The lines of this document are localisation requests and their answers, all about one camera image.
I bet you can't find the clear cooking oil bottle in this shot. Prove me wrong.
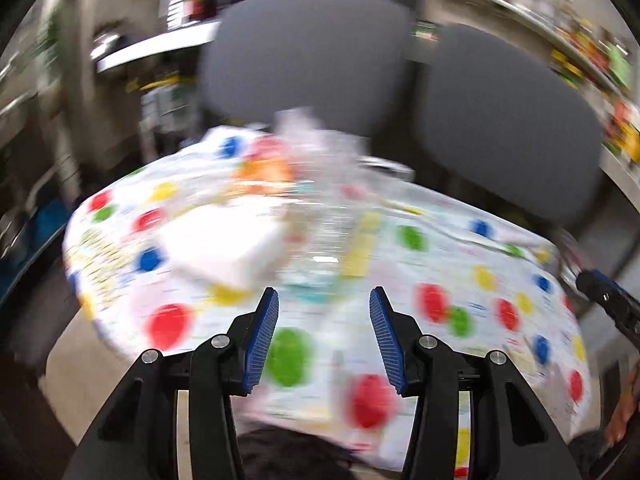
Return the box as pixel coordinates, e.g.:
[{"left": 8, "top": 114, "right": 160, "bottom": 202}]
[{"left": 160, "top": 0, "right": 202, "bottom": 32}]

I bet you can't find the orange fruit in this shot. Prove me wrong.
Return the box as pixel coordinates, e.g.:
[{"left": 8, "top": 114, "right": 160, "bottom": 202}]
[{"left": 234, "top": 159, "right": 295, "bottom": 187}]

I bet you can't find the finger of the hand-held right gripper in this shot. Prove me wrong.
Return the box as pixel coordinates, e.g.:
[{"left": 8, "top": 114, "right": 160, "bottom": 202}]
[{"left": 575, "top": 269, "right": 640, "bottom": 347}]

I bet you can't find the row of condiment bottles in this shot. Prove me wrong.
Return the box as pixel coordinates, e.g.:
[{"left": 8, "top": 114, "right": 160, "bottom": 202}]
[{"left": 547, "top": 10, "right": 640, "bottom": 162}]

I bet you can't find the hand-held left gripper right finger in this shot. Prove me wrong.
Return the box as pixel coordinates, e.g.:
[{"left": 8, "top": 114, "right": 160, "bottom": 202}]
[{"left": 369, "top": 286, "right": 583, "bottom": 480}]

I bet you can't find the white counter shelf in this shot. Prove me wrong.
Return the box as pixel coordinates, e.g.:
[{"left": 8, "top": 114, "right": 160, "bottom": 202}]
[{"left": 95, "top": 22, "right": 222, "bottom": 74}]

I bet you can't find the blue plastic bin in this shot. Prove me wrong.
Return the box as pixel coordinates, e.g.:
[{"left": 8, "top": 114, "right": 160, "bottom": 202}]
[{"left": 0, "top": 199, "right": 68, "bottom": 283}]

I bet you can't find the clear plastic wrapper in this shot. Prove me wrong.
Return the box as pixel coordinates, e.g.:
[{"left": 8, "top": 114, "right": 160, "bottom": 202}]
[{"left": 292, "top": 179, "right": 388, "bottom": 283}]

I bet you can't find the clear bubble wrap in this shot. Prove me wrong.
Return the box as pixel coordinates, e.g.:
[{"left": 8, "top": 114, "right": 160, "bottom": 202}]
[{"left": 272, "top": 106, "right": 370, "bottom": 182}]

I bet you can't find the person's right hand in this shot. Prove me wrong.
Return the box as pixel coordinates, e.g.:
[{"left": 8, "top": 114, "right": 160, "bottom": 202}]
[{"left": 604, "top": 392, "right": 640, "bottom": 450}]

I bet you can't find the person's left leg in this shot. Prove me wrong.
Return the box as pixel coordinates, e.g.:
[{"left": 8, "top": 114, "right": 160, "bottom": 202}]
[{"left": 236, "top": 424, "right": 353, "bottom": 480}]

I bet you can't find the grey chair backrest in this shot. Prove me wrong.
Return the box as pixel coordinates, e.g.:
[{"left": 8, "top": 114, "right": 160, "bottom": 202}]
[
  {"left": 415, "top": 24, "right": 604, "bottom": 232},
  {"left": 197, "top": 0, "right": 417, "bottom": 137}
]

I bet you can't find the balloon print tablecloth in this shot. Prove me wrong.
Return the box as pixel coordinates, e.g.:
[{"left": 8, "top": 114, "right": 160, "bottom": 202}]
[{"left": 62, "top": 127, "right": 593, "bottom": 472}]

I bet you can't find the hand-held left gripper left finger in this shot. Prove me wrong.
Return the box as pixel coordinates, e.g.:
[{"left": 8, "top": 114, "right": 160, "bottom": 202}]
[{"left": 62, "top": 287, "right": 281, "bottom": 480}]

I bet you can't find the white foam block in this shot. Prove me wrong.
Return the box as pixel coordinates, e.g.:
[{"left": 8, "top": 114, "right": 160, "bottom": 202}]
[{"left": 159, "top": 199, "right": 290, "bottom": 290}]

